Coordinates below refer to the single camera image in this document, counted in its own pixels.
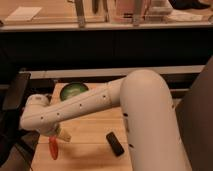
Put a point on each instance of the black rectangular remote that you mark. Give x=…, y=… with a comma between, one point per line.
x=114, y=143

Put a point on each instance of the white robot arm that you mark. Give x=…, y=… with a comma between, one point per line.
x=149, y=115

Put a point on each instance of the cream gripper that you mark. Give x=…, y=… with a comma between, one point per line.
x=62, y=134

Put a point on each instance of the metal rail beam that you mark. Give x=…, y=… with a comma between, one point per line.
x=77, y=73

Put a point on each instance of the white paper on floor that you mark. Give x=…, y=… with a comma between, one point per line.
x=23, y=14

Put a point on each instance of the red pepper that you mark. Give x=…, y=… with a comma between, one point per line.
x=53, y=147

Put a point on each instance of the green ceramic bowl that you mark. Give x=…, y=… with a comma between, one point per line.
x=72, y=89

